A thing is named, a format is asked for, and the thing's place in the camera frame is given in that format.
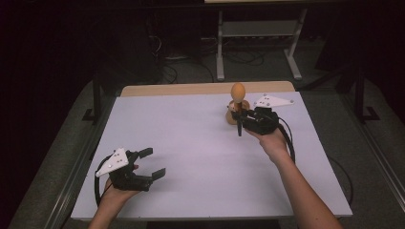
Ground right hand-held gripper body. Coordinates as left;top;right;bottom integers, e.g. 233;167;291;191
243;94;295;136

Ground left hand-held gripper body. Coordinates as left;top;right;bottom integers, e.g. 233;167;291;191
95;147;154;193

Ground brown brush holder cup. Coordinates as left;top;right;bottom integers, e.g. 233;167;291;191
224;98;251;126

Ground makeup brush with black handle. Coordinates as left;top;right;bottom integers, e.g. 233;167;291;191
230;82;247;137

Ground person's left hand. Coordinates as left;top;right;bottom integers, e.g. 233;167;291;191
100;163;141;206

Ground person's right hand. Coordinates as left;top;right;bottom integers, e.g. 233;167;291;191
246;128;291;163

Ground white table board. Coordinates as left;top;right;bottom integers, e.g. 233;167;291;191
70;91;353;221

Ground wooden table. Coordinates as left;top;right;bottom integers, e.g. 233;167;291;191
119;80;296;98

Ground white metal stand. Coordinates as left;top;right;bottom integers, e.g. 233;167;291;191
215;9;309;82

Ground black metal stand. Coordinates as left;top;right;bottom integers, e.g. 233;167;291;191
81;75;103;123
353;65;380;123

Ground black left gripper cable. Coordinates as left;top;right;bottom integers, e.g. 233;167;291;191
94;155;113;208

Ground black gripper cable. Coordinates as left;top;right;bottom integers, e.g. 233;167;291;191
277;116;354;208
94;155;113;208

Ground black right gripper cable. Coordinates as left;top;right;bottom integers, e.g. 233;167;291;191
277;116;354;208

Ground aluminium rail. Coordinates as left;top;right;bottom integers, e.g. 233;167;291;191
44;94;117;229
337;94;405;204

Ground black floor cable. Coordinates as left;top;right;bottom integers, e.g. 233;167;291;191
159;56;215;84
223;50;266;67

